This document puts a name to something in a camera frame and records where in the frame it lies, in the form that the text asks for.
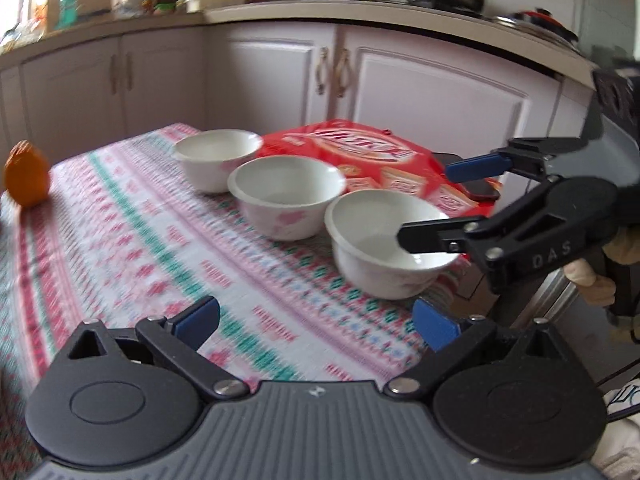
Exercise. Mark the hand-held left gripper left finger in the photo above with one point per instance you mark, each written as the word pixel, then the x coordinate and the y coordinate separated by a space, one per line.
pixel 197 321

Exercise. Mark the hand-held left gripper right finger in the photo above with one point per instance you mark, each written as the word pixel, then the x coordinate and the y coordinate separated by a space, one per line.
pixel 434 321

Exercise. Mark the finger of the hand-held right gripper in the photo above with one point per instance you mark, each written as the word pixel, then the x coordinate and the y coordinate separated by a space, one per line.
pixel 435 237
pixel 475 167

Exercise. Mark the white pink-flowered bowl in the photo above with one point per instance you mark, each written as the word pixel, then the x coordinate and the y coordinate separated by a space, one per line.
pixel 215 152
pixel 285 185
pixel 370 230

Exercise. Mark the person's right hand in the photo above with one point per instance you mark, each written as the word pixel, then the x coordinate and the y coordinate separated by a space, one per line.
pixel 595 282

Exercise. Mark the patterned tablecloth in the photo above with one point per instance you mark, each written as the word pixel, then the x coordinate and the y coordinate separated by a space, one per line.
pixel 150 260

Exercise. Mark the white kitchen cabinets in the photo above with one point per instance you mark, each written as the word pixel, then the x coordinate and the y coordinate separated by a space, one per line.
pixel 425 85

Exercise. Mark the red snack package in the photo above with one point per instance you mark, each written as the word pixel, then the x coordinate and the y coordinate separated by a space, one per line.
pixel 360 152

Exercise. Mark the red-knobbed pot lid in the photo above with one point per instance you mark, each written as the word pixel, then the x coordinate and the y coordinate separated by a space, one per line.
pixel 540 25

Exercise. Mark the kitchen countertop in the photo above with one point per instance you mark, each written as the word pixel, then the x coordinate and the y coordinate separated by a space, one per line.
pixel 400 17

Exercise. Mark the bumpy orange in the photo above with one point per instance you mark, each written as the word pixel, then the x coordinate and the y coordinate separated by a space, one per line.
pixel 27 175

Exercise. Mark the white plastic tray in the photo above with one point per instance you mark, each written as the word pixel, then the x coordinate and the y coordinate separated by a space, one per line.
pixel 215 2

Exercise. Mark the teal drinking bottle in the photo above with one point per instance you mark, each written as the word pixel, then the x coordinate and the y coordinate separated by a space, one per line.
pixel 67 10

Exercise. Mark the cardboard box on counter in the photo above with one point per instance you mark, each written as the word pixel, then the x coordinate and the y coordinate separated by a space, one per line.
pixel 92 0

